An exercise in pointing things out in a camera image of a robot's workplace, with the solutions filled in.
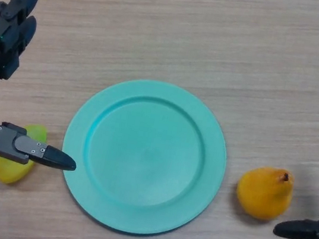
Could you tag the teal round plate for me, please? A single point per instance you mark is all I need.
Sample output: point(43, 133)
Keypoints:
point(144, 159)

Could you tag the yellow orange pear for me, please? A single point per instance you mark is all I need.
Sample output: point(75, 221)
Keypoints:
point(262, 195)

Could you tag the yellow green starfruit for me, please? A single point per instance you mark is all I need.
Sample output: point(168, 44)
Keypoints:
point(4, 171)

